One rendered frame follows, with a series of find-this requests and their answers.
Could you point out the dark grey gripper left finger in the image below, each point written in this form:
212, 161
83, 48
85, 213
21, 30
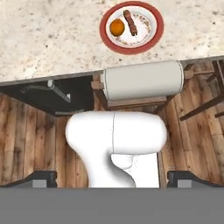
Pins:
40, 178

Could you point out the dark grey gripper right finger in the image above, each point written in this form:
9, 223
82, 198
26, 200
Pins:
183, 178

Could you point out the black counter cabinet panel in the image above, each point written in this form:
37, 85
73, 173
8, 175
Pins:
32, 100

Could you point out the red rimmed white plate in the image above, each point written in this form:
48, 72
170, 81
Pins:
147, 38

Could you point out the orange tangerine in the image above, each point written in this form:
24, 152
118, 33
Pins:
117, 27

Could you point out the dark wooden stool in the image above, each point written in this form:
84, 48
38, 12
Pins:
204, 106

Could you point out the wooden stool with white cushion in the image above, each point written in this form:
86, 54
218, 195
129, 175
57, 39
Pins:
143, 80

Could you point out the brown meat skewer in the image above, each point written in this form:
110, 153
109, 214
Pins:
130, 22

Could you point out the white rounded pedestal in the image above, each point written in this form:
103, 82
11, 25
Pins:
116, 137

